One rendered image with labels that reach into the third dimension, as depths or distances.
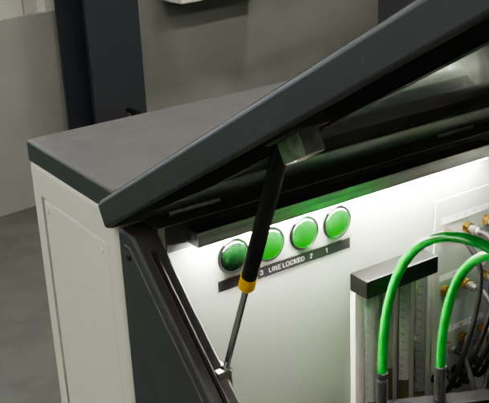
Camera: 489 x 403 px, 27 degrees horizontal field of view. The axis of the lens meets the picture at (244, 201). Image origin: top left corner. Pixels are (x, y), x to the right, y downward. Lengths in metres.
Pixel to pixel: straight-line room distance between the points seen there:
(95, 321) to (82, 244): 0.12
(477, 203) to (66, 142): 0.66
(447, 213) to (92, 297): 0.57
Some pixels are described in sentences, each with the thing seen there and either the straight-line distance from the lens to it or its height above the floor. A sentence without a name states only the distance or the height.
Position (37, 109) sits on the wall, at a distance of 5.30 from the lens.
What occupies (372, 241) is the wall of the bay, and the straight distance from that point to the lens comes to 1.52.
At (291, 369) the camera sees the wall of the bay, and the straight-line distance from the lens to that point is 1.51.
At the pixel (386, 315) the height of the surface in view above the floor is 1.26.
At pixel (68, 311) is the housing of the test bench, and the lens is 1.55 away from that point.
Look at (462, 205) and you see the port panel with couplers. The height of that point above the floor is 1.34.
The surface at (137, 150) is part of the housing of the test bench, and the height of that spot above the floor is 1.50.
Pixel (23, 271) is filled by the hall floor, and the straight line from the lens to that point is 4.69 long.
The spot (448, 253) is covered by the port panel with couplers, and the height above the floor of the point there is 1.26.
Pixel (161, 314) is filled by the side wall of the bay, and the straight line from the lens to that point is 1.25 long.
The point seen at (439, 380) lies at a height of 1.14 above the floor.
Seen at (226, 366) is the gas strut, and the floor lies 1.32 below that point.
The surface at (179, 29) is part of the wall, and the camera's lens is 5.72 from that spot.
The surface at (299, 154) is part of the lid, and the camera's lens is 0.92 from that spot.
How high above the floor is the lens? 1.95
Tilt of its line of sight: 22 degrees down
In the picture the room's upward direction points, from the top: 3 degrees counter-clockwise
